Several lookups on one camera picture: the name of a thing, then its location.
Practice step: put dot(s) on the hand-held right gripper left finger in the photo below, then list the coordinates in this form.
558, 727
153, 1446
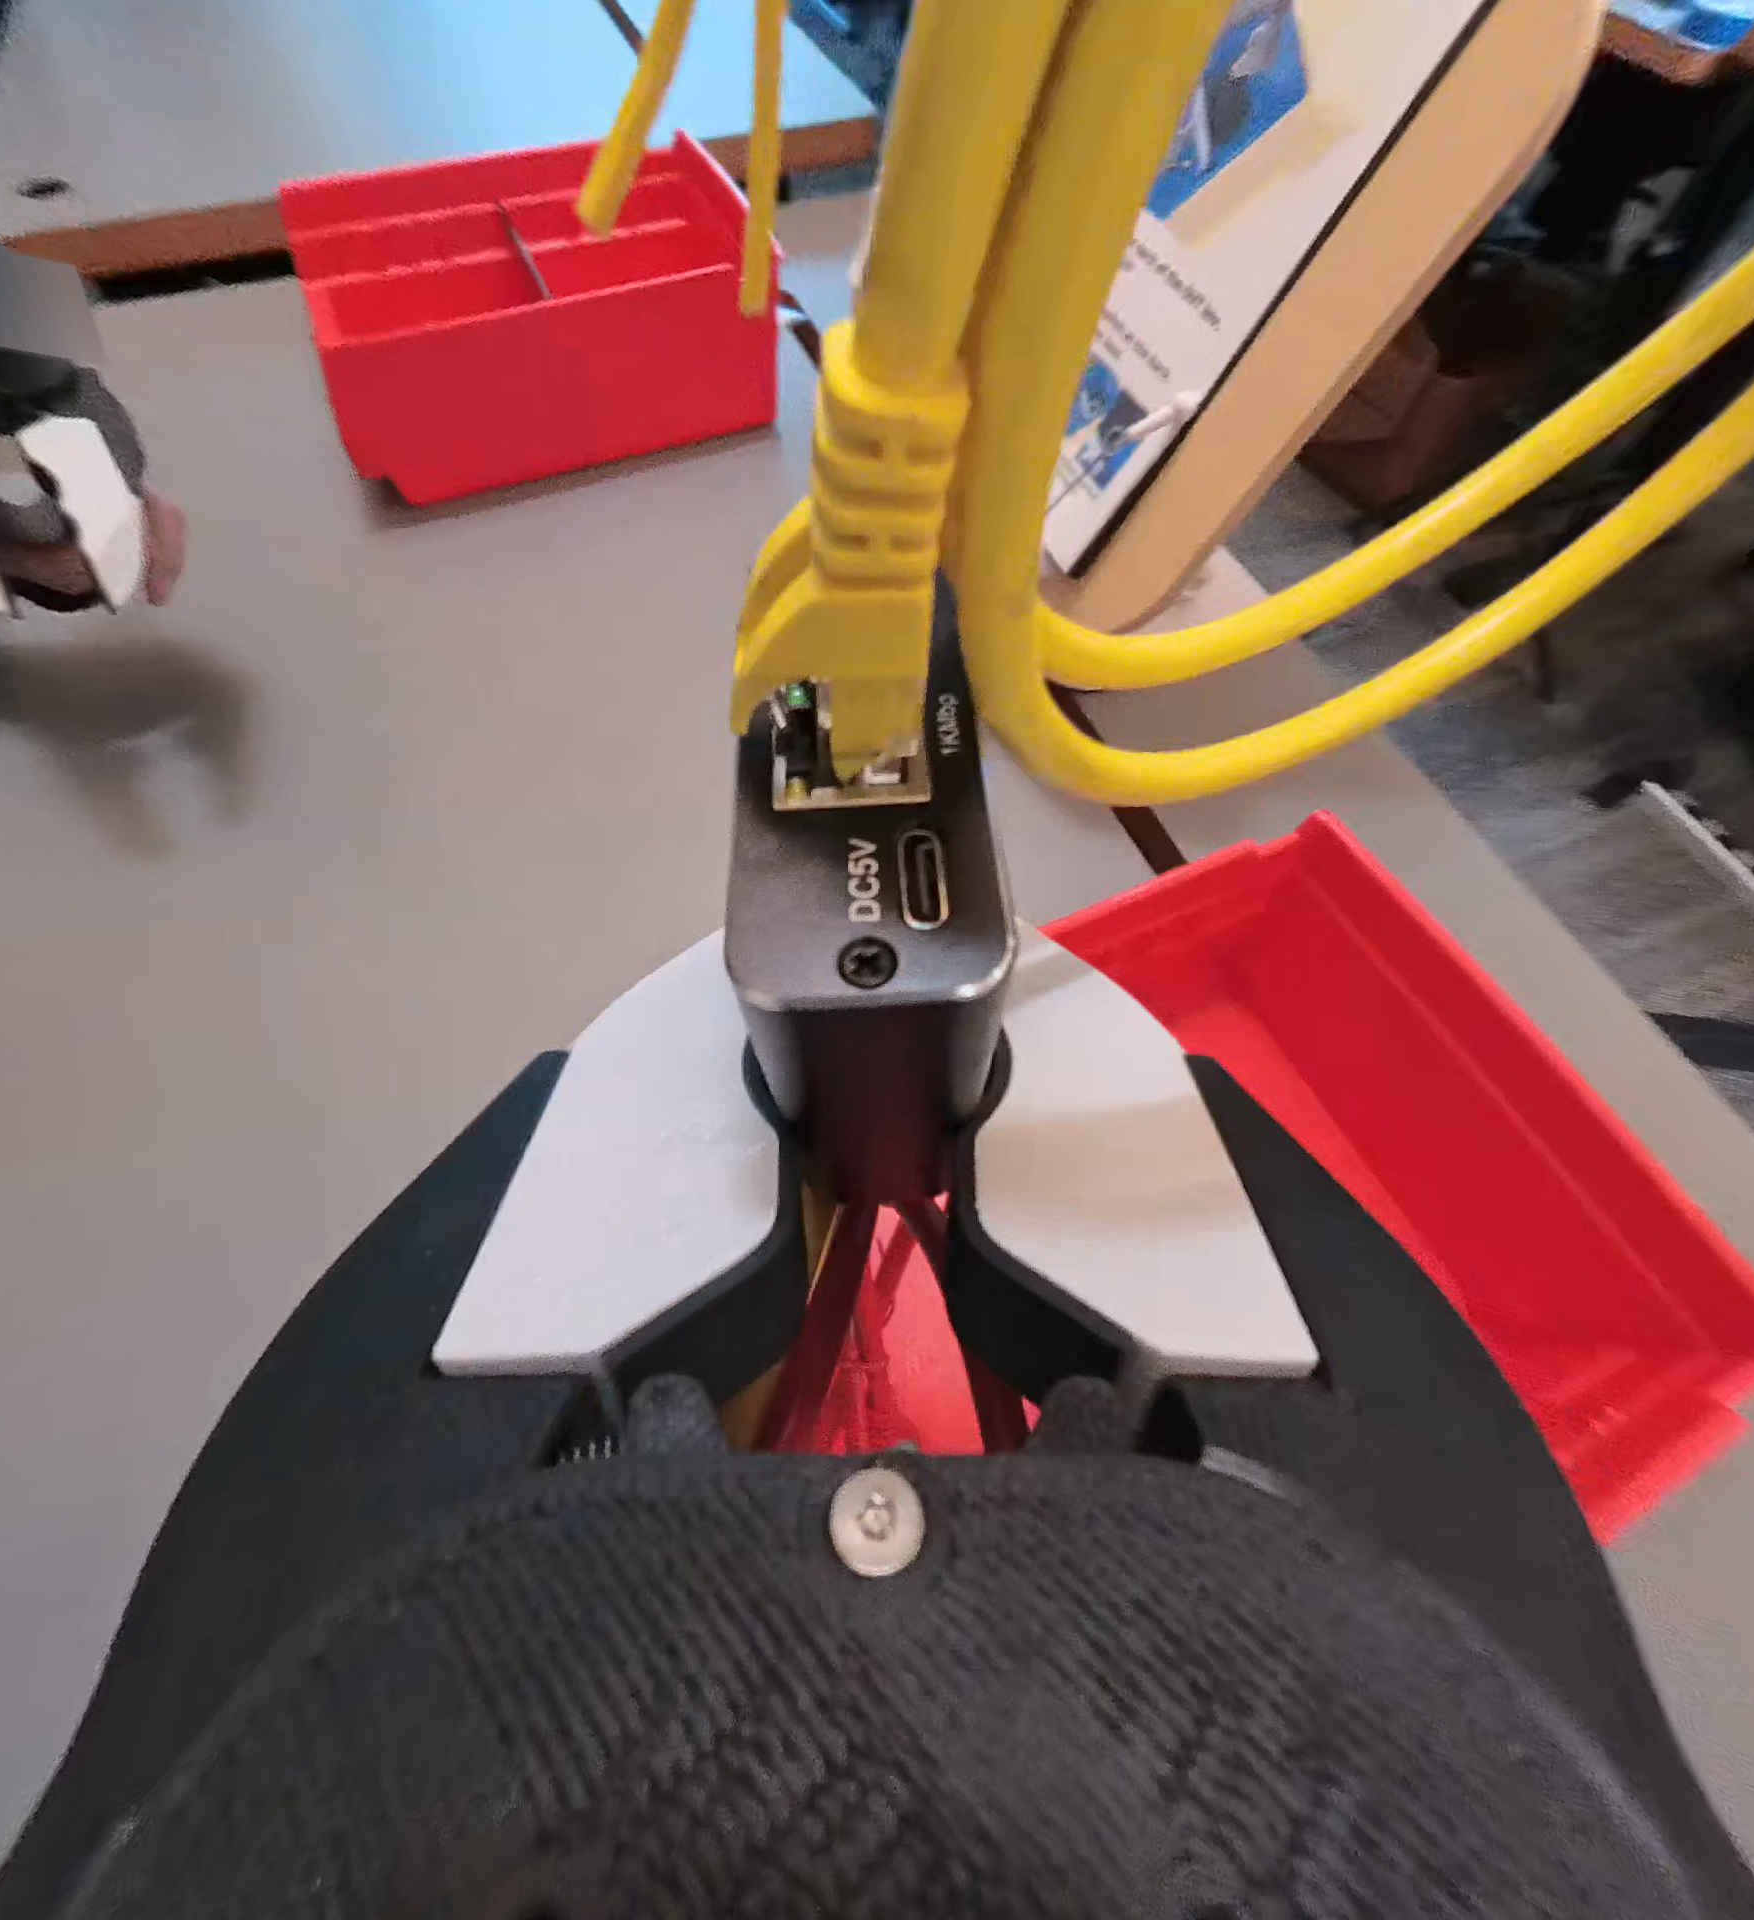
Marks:
621, 1185

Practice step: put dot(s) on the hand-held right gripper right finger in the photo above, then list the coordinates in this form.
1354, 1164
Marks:
1130, 1202

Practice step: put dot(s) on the red plastic bin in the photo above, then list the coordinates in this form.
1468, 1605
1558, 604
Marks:
1419, 1126
545, 372

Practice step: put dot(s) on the black ethernet adapter box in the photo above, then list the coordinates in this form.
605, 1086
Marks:
818, 902

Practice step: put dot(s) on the person's left hand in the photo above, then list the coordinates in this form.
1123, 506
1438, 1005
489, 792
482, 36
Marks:
170, 549

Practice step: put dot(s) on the wooden framed instruction board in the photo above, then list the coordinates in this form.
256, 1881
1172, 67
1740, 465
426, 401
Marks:
1428, 226

